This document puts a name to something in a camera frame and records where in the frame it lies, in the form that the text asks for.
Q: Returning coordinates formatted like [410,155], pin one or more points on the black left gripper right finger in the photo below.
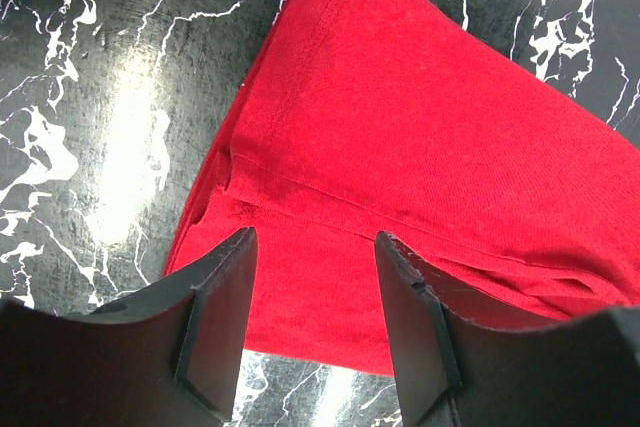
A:
[463,358]

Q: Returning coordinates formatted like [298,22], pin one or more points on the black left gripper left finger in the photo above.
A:
[166,355]

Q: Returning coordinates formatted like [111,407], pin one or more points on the red t-shirt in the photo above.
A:
[362,116]

